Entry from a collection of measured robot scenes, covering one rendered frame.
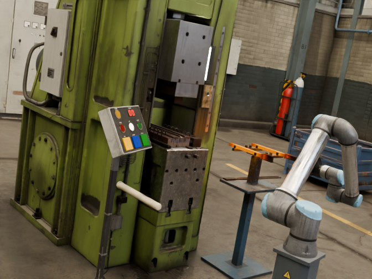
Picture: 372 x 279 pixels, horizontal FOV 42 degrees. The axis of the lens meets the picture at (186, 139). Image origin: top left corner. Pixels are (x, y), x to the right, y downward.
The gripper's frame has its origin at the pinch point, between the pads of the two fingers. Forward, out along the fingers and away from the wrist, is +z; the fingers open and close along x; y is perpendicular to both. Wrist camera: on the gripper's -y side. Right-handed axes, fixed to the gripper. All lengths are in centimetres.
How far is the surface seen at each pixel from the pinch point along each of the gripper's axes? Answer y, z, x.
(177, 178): 23, 43, -75
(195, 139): -3, 49, -59
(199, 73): -50, 49, -66
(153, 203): 31, 22, -110
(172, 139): -3, 49, -80
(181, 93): -35, 49, -79
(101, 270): 80, 39, -130
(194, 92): -37, 49, -67
